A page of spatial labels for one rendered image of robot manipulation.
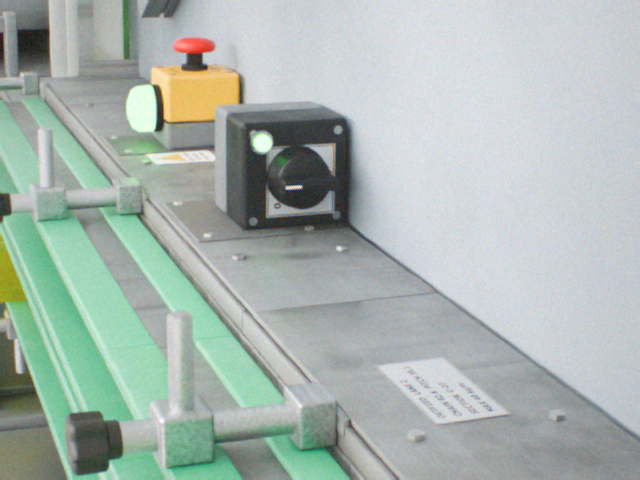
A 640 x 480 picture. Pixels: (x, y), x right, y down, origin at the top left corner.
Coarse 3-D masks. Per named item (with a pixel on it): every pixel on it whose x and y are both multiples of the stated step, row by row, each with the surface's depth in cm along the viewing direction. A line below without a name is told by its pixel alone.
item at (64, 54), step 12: (60, 0) 177; (72, 0) 161; (60, 12) 177; (72, 12) 162; (60, 24) 178; (72, 24) 162; (60, 36) 178; (72, 36) 163; (60, 48) 179; (72, 48) 163; (60, 60) 179; (72, 60) 164; (60, 72) 179; (72, 72) 164
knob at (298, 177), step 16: (272, 160) 92; (288, 160) 91; (304, 160) 91; (320, 160) 92; (272, 176) 92; (288, 176) 91; (304, 176) 91; (320, 176) 91; (272, 192) 93; (288, 192) 90; (304, 192) 91; (320, 192) 92; (304, 208) 92
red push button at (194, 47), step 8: (184, 40) 120; (192, 40) 120; (200, 40) 120; (208, 40) 121; (176, 48) 120; (184, 48) 120; (192, 48) 119; (200, 48) 120; (208, 48) 120; (192, 56) 121; (200, 56) 121; (192, 64) 121; (200, 64) 121
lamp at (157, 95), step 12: (156, 84) 121; (132, 96) 120; (144, 96) 119; (156, 96) 120; (132, 108) 120; (144, 108) 119; (156, 108) 120; (132, 120) 120; (144, 120) 120; (156, 120) 120
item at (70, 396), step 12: (0, 156) 170; (0, 228) 136; (12, 252) 127; (12, 264) 126; (24, 276) 120; (24, 288) 117; (36, 312) 110; (48, 336) 104; (48, 348) 103; (60, 360) 99; (60, 372) 97; (72, 396) 93; (72, 408) 92
